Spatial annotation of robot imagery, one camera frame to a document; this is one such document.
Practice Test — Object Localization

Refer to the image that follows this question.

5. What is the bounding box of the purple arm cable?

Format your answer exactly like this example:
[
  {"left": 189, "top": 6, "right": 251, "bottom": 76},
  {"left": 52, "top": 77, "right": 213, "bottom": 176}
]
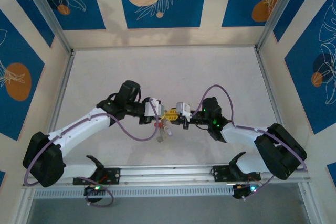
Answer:
[
  {"left": 191, "top": 84, "right": 308, "bottom": 201},
  {"left": 23, "top": 108, "right": 160, "bottom": 187}
]

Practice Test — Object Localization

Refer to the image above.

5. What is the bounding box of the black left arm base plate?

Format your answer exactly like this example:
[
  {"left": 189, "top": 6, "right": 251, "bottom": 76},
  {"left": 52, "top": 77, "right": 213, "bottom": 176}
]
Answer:
[{"left": 72, "top": 167, "right": 121, "bottom": 185}]

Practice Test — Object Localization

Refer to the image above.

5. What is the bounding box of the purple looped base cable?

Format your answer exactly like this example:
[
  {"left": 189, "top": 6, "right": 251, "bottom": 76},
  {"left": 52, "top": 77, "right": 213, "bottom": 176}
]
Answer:
[{"left": 86, "top": 176, "right": 115, "bottom": 208}]

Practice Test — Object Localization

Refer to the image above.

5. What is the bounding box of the right controller board green light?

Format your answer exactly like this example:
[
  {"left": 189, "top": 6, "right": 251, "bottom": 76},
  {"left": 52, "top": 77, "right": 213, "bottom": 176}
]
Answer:
[{"left": 232, "top": 184, "right": 259, "bottom": 200}]

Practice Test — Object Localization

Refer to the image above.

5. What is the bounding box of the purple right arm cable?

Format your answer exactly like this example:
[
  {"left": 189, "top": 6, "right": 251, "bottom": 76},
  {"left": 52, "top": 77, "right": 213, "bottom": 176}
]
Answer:
[{"left": 191, "top": 84, "right": 308, "bottom": 201}]

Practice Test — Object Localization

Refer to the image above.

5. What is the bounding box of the blue floral wall panel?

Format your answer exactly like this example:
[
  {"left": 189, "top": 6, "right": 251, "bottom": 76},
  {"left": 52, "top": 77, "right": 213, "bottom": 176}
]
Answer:
[
  {"left": 222, "top": 0, "right": 292, "bottom": 28},
  {"left": 272, "top": 0, "right": 324, "bottom": 43},
  {"left": 33, "top": 0, "right": 107, "bottom": 31},
  {"left": 116, "top": 0, "right": 209, "bottom": 29},
  {"left": 0, "top": 0, "right": 55, "bottom": 48},
  {"left": 0, "top": 10, "right": 45, "bottom": 141},
  {"left": 285, "top": 0, "right": 336, "bottom": 135}
]

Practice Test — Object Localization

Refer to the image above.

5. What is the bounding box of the aluminium table side rail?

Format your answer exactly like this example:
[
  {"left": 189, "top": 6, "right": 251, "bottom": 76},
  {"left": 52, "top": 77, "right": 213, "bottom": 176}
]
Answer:
[
  {"left": 254, "top": 47, "right": 323, "bottom": 224},
  {"left": 10, "top": 49, "right": 77, "bottom": 224}
]

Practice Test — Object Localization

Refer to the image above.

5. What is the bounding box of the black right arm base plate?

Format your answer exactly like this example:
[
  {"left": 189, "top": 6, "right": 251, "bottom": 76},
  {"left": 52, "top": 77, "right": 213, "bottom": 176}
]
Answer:
[{"left": 212, "top": 165, "right": 262, "bottom": 183}]

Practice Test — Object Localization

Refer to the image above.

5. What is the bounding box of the left controller board green light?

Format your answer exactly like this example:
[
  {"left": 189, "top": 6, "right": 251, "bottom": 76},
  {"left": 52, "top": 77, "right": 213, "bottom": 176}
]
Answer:
[{"left": 83, "top": 183, "right": 107, "bottom": 204}]

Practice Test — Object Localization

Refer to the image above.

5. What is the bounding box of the grey slotted cable duct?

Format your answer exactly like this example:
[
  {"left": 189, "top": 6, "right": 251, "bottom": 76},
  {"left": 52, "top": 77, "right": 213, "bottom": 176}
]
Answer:
[{"left": 34, "top": 185, "right": 236, "bottom": 199}]

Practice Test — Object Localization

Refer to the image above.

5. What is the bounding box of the aluminium mounting rail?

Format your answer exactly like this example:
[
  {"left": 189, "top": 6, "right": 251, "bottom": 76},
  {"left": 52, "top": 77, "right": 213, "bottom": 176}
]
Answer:
[{"left": 22, "top": 165, "right": 312, "bottom": 189}]

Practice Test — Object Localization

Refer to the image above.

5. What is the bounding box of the large metal keyring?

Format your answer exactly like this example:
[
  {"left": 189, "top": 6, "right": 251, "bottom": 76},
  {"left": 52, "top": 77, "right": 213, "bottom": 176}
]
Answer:
[{"left": 154, "top": 118, "right": 173, "bottom": 144}]

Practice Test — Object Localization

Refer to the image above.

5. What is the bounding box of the aluminium frame post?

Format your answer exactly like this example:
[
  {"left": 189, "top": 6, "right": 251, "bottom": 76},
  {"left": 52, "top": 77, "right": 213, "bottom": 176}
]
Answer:
[
  {"left": 256, "top": 0, "right": 307, "bottom": 51},
  {"left": 18, "top": 0, "right": 74, "bottom": 54}
]

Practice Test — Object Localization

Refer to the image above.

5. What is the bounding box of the controller board green light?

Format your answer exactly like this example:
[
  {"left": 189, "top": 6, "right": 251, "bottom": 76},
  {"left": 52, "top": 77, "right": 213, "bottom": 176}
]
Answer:
[
  {"left": 83, "top": 183, "right": 107, "bottom": 204},
  {"left": 232, "top": 184, "right": 259, "bottom": 200}
]

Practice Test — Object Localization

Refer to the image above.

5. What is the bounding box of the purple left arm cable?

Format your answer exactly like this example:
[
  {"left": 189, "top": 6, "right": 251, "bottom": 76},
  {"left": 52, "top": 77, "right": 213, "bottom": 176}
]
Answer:
[{"left": 23, "top": 108, "right": 160, "bottom": 187}]

